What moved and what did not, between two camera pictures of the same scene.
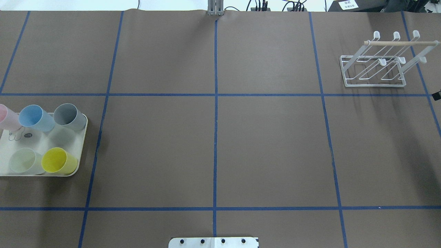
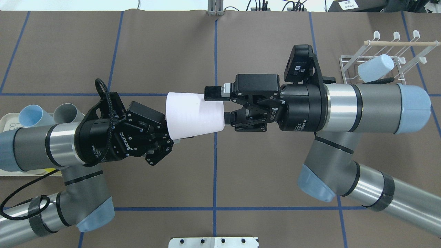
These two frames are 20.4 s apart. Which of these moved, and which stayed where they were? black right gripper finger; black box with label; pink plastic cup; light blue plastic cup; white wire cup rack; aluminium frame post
Moved: black right gripper finger; pink plastic cup
Stayed: black box with label; white wire cup rack; light blue plastic cup; aluminium frame post
